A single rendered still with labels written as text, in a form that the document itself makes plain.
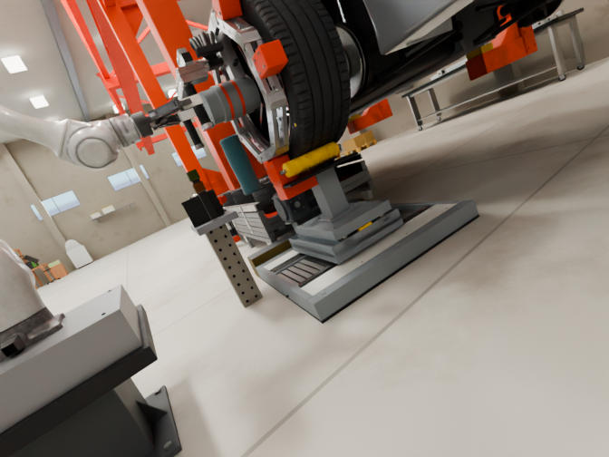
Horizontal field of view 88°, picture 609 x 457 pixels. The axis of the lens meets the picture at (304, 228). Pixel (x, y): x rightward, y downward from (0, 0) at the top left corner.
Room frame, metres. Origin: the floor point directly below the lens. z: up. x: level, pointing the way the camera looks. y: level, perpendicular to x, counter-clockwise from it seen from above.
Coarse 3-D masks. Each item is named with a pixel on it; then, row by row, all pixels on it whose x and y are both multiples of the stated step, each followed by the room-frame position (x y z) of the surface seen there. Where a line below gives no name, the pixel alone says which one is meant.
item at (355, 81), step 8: (344, 32) 1.49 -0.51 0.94; (352, 32) 1.48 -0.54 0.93; (344, 40) 1.50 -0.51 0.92; (352, 40) 1.46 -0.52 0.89; (344, 48) 1.52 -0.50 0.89; (352, 48) 1.48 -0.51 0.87; (360, 48) 1.46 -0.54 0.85; (352, 56) 1.50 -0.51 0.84; (360, 56) 1.46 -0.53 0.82; (352, 64) 1.51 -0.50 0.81; (360, 64) 1.47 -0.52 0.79; (352, 72) 1.53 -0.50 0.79; (360, 72) 1.48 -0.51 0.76; (352, 80) 1.55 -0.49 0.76; (360, 80) 1.50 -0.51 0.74; (352, 88) 1.57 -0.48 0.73; (360, 88) 1.55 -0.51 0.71; (352, 96) 1.59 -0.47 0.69
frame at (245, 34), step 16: (208, 32) 1.38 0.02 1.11; (224, 32) 1.24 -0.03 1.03; (240, 32) 1.13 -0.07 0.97; (256, 32) 1.14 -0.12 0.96; (256, 48) 1.16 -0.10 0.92; (224, 80) 1.59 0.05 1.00; (256, 80) 1.15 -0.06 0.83; (272, 80) 1.14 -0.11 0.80; (272, 96) 1.12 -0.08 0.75; (272, 112) 1.14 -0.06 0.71; (240, 128) 1.60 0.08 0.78; (272, 128) 1.19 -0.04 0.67; (256, 144) 1.55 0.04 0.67; (272, 144) 1.25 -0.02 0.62; (288, 144) 1.27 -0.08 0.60
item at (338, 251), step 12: (384, 216) 1.29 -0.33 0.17; (396, 216) 1.31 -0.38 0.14; (360, 228) 1.24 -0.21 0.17; (372, 228) 1.26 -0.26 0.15; (384, 228) 1.28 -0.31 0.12; (300, 240) 1.60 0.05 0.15; (312, 240) 1.50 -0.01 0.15; (324, 240) 1.36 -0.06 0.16; (348, 240) 1.22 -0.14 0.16; (360, 240) 1.24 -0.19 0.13; (372, 240) 1.25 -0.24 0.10; (300, 252) 1.57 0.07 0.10; (312, 252) 1.41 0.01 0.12; (324, 252) 1.27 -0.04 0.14; (336, 252) 1.20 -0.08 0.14; (348, 252) 1.21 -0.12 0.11
